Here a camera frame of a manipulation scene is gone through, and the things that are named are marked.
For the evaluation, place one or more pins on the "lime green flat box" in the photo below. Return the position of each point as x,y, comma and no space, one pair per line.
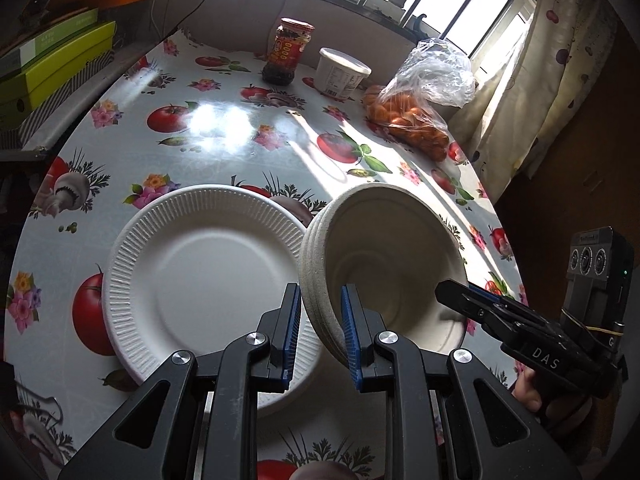
65,62

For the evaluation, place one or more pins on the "person's right hand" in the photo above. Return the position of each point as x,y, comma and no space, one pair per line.
527,392

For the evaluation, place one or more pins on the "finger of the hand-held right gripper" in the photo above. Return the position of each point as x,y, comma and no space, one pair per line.
470,307
500,300

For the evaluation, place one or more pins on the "green white flat box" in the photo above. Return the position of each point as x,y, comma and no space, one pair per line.
45,37

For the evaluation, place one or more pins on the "dark wooden cabinet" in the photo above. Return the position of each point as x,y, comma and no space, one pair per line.
600,170

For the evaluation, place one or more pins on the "white foam plate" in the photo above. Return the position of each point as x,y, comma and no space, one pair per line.
128,364
275,407
210,270

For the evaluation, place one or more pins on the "red label sauce jar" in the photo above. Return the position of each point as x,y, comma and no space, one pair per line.
287,52

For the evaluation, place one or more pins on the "plastic bag of oranges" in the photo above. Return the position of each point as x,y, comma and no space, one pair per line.
410,120

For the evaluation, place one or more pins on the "cream spotted curtain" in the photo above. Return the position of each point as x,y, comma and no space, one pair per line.
550,85

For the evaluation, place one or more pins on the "fruit print tablecloth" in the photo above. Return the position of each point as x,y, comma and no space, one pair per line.
225,130

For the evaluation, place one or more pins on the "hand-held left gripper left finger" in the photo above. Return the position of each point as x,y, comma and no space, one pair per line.
290,340

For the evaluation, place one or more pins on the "white plastic tub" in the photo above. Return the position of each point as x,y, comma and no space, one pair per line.
342,72

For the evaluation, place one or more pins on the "green boxes stack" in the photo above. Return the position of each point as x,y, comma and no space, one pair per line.
65,120

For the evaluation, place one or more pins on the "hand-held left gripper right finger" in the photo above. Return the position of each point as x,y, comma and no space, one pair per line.
352,345

